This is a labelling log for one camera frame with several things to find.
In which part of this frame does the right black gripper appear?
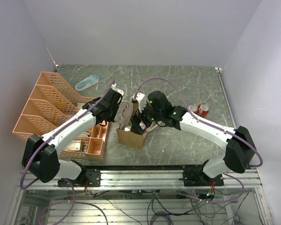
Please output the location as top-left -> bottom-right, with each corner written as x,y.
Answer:
130,100 -> 163,135

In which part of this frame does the red white printed box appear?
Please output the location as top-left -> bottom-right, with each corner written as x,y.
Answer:
64,140 -> 83,151

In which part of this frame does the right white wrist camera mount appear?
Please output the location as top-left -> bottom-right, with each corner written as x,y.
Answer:
132,92 -> 147,113

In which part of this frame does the orange plastic desk organizer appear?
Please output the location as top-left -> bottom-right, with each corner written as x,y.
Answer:
13,72 -> 109,160

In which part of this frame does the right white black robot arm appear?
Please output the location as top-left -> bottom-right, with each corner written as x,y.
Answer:
130,91 -> 255,186

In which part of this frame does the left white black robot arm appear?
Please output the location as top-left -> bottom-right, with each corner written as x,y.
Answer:
20,89 -> 124,186

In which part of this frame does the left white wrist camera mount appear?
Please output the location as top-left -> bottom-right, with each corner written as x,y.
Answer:
111,83 -> 124,96

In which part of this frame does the blue white oval package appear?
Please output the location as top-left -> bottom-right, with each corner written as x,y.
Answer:
74,75 -> 99,91

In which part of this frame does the aluminium mounting rail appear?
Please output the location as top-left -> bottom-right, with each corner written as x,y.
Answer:
16,169 -> 262,191

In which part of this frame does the printed canvas burlap bag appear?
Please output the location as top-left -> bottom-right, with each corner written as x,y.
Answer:
116,100 -> 157,150

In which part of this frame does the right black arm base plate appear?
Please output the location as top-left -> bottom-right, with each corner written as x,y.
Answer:
179,161 -> 224,187

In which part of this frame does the red cola can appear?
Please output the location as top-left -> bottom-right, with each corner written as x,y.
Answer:
188,104 -> 198,114
198,103 -> 210,118

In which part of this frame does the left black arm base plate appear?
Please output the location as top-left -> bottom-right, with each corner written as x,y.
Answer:
68,167 -> 101,187

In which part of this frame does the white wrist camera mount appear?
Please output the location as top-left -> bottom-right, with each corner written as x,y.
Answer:
111,83 -> 124,96
132,92 -> 147,113

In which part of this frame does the purple soda can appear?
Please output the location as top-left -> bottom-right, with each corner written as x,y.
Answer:
140,122 -> 147,133
122,125 -> 132,132

